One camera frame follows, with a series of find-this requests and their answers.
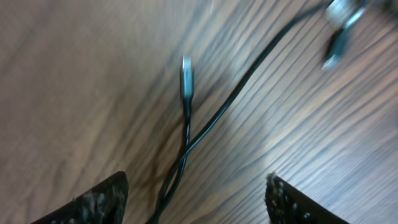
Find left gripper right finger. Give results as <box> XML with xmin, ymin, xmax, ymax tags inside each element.
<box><xmin>264</xmin><ymin>172</ymin><xmax>348</xmax><ymax>224</ymax></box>

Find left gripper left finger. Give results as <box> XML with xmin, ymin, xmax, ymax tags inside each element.
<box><xmin>35</xmin><ymin>171</ymin><xmax>129</xmax><ymax>224</ymax></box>

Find black USB cable two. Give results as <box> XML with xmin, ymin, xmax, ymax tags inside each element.
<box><xmin>146</xmin><ymin>0</ymin><xmax>333</xmax><ymax>224</ymax></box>

